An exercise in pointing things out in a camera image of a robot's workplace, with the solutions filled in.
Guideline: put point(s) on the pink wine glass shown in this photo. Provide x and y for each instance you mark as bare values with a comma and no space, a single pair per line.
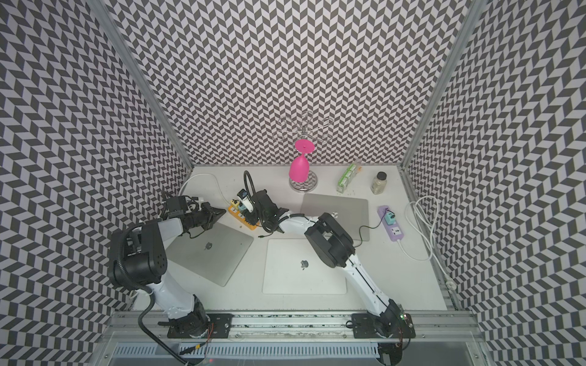
300,167

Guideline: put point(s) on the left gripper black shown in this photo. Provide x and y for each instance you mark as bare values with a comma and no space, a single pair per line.
215,213

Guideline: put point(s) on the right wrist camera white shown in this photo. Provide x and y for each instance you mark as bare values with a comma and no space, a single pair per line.
245,200

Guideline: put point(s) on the small jar dark lid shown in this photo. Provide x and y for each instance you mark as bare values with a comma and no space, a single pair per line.
379,183

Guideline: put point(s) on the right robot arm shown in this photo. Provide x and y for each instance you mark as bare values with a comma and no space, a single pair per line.
334,247

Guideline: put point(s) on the aluminium front rail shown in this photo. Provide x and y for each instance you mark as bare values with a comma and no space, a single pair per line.
295,338

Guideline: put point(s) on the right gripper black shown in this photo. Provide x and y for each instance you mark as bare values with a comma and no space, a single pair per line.
248,216

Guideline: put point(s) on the grey closed laptop left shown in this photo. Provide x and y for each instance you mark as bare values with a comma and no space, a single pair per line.
213,254

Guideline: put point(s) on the orange power strip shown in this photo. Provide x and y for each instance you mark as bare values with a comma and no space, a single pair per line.
234,212

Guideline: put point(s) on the purple power strip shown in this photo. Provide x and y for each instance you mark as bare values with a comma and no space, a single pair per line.
395,233

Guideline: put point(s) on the teal charger on purple strip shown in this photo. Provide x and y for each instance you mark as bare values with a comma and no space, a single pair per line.
389,218

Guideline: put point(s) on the green snack packet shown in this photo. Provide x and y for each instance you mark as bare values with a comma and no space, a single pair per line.
348,175

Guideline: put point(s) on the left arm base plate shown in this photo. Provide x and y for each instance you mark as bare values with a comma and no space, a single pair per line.
214,326

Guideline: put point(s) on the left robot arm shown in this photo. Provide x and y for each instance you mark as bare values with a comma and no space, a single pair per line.
137,261

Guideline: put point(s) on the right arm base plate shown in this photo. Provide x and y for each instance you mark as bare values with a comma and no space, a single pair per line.
366,326

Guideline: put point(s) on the metal glass rack stand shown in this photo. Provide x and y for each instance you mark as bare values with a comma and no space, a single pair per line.
303,132

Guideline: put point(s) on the grey closed laptop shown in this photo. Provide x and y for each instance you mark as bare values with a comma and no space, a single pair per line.
213,254
350,213

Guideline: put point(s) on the grey closed laptop back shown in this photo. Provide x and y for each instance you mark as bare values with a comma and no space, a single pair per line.
350,213

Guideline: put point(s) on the white closed laptop front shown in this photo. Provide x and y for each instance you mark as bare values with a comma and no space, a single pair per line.
294,268

